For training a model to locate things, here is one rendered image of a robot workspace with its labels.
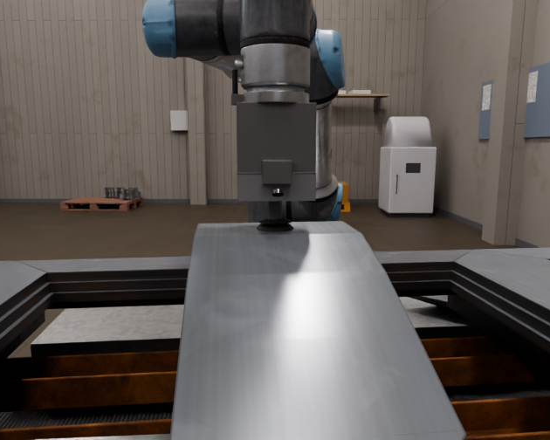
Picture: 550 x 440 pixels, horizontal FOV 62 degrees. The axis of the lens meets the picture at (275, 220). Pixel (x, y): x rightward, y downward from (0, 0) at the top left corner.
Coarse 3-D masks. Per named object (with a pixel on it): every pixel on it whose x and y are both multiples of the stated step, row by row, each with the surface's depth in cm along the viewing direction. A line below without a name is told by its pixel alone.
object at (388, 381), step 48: (384, 336) 34; (192, 384) 30; (240, 384) 30; (288, 384) 30; (336, 384) 31; (384, 384) 31; (432, 384) 31; (192, 432) 27; (240, 432) 27; (288, 432) 28; (336, 432) 28; (384, 432) 28
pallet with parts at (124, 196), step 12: (108, 192) 812; (120, 192) 811; (132, 192) 790; (60, 204) 763; (72, 204) 797; (84, 204) 831; (96, 204) 761; (108, 204) 828; (120, 204) 826; (132, 204) 790
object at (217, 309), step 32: (192, 288) 39; (224, 288) 39; (256, 288) 39; (288, 288) 39; (320, 288) 39; (352, 288) 39; (384, 288) 40; (192, 320) 35; (224, 320) 35; (256, 320) 35; (288, 320) 36; (320, 320) 36; (352, 320) 36; (384, 320) 36
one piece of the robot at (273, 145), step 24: (240, 96) 49; (264, 96) 46; (288, 96) 46; (240, 120) 47; (264, 120) 47; (288, 120) 47; (312, 120) 47; (240, 144) 47; (264, 144) 47; (288, 144) 48; (312, 144) 48; (240, 168) 48; (264, 168) 46; (288, 168) 46; (312, 168) 48; (240, 192) 48; (264, 192) 48; (288, 192) 48; (312, 192) 48
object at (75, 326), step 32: (64, 320) 103; (96, 320) 103; (128, 320) 103; (160, 320) 103; (416, 320) 103; (448, 320) 103; (32, 352) 91; (64, 352) 91; (96, 352) 92; (128, 352) 93
